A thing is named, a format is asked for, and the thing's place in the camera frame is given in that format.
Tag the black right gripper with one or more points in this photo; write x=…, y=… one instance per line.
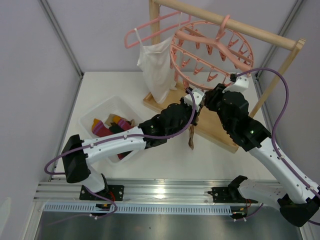
x=210, y=99

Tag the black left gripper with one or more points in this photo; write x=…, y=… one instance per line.
x=192, y=115

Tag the beige argyle sock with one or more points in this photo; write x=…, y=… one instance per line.
x=112, y=119
x=193, y=126

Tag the pink round clip hanger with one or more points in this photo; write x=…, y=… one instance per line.
x=204, y=54

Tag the white plastic basket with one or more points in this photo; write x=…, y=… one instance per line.
x=104, y=119

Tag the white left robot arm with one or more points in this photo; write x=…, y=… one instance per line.
x=78, y=155

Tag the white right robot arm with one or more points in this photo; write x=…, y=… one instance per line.
x=299, y=198

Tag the pink clothes hanger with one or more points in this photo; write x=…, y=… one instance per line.
x=156, y=32

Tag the white camisole top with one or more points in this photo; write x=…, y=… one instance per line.
x=154, y=61

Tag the magenta striped sock yellow cuff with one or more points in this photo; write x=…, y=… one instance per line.
x=98, y=128

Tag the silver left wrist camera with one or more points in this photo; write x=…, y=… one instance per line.
x=195, y=99

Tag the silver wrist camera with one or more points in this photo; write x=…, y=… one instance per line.
x=195, y=99
x=237, y=83

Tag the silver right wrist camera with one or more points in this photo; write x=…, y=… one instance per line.
x=237, y=83

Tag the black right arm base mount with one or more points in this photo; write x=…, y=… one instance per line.
x=224, y=195

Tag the white slotted cable duct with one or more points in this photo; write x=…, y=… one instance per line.
x=133, y=208

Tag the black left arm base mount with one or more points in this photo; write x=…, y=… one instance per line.
x=114, y=193

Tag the aluminium mounting rail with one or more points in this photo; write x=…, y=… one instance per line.
x=144, y=191

